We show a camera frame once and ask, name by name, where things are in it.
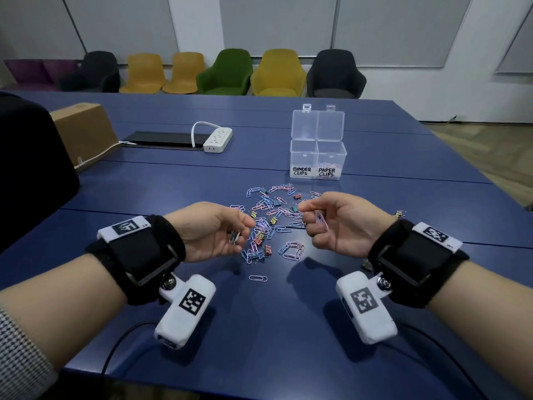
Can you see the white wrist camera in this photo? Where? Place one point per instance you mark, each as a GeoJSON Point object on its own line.
{"type": "Point", "coordinates": [366, 308]}
{"type": "Point", "coordinates": [187, 312]}

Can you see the yellow armchair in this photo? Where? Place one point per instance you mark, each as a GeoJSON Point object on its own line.
{"type": "Point", "coordinates": [279, 74]}

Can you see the white power strip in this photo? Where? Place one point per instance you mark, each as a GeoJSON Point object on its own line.
{"type": "Point", "coordinates": [218, 139]}

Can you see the clear two-compartment plastic box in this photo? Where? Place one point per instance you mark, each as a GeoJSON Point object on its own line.
{"type": "Point", "coordinates": [318, 156]}

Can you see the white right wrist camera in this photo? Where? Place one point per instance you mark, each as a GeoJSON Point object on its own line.
{"type": "Point", "coordinates": [366, 308]}

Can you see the pink paper clips in box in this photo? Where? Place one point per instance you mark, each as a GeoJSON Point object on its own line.
{"type": "Point", "coordinates": [331, 165]}

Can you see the green armchair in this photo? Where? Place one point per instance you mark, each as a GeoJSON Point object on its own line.
{"type": "Point", "coordinates": [229, 74]}

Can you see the brown cardboard box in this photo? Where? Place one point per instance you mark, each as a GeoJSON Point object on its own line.
{"type": "Point", "coordinates": [85, 131]}

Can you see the person's right hand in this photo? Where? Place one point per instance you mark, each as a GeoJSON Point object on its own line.
{"type": "Point", "coordinates": [354, 224]}

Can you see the purple sofa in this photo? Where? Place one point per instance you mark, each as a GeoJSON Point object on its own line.
{"type": "Point", "coordinates": [29, 72]}

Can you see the grey sleeve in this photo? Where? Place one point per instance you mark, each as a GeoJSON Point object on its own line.
{"type": "Point", "coordinates": [21, 349]}

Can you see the black chair back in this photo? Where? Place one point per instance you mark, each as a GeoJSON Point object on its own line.
{"type": "Point", "coordinates": [29, 170]}

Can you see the person's right forearm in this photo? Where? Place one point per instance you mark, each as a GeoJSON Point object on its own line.
{"type": "Point", "coordinates": [483, 312]}

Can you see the person's right thumb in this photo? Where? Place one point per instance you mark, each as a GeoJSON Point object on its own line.
{"type": "Point", "coordinates": [314, 205]}

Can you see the pile of colourful clips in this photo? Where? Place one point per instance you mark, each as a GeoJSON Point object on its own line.
{"type": "Point", "coordinates": [270, 220]}

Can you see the black armchair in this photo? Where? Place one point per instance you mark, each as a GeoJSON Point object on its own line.
{"type": "Point", "coordinates": [337, 74]}
{"type": "Point", "coordinates": [100, 72]}

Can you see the person's left hand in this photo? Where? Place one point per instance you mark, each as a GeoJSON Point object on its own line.
{"type": "Point", "coordinates": [200, 233]}

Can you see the yellow shell chair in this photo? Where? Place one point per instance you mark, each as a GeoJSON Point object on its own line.
{"type": "Point", "coordinates": [185, 72]}
{"type": "Point", "coordinates": [143, 74]}

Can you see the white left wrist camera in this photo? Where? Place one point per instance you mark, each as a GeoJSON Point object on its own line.
{"type": "Point", "coordinates": [187, 312]}

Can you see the stray coloured binder clips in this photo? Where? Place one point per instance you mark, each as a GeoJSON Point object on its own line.
{"type": "Point", "coordinates": [400, 214]}

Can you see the small metal binder clip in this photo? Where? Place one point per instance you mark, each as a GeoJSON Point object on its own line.
{"type": "Point", "coordinates": [235, 238]}

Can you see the person's left forearm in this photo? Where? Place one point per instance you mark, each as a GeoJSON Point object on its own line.
{"type": "Point", "coordinates": [62, 312]}

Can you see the person's left thumb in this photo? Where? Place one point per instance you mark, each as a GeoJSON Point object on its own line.
{"type": "Point", "coordinates": [238, 217]}

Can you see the lone pale paper clip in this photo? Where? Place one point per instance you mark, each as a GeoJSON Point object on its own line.
{"type": "Point", "coordinates": [258, 278]}

